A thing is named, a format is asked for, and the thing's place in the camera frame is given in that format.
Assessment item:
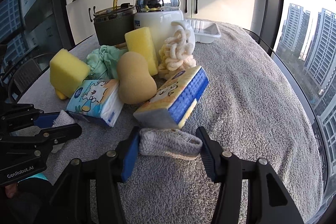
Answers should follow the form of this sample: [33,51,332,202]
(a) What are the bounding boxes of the grey knitted cloth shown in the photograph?
[139,128,203,161]

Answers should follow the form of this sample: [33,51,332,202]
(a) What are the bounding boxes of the white mug chrome lid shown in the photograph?
[134,0,195,54]

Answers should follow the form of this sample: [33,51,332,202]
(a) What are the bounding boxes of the cream chunky knitted cloth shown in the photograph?
[158,29,197,80]

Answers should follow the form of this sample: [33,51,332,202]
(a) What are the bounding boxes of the dark glass cup with straw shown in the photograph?
[93,0,137,46]

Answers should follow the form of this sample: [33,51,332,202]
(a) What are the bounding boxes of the blue tissue pack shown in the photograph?
[66,79,123,127]

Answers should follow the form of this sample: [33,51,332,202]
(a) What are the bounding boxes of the yellow tissue pack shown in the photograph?
[133,65,209,129]

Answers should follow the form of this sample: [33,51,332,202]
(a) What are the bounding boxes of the mint green scrunchie cloth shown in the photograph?
[85,46,127,80]

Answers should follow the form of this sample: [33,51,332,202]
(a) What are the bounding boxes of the tan peanut-shaped sponge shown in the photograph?
[117,51,157,105]

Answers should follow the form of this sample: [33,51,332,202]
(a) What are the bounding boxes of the yellow sponge block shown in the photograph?
[50,48,90,100]
[125,27,158,76]

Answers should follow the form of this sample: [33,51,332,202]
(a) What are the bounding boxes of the person's hand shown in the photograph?
[5,182,18,198]

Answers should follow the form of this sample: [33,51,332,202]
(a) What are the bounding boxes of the white plastic tray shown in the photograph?
[186,19,221,44]

